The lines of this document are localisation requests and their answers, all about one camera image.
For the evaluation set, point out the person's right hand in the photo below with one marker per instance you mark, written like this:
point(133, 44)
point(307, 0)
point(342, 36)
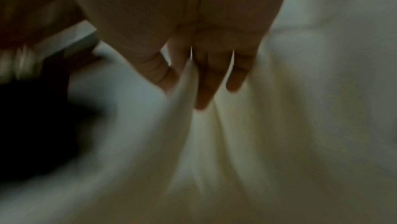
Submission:
point(186, 9)

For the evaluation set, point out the white bed sheet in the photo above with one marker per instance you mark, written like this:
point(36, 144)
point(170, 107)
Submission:
point(263, 144)

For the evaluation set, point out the brown wooden furniture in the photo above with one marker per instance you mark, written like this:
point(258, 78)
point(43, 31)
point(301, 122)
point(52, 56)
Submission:
point(34, 2)

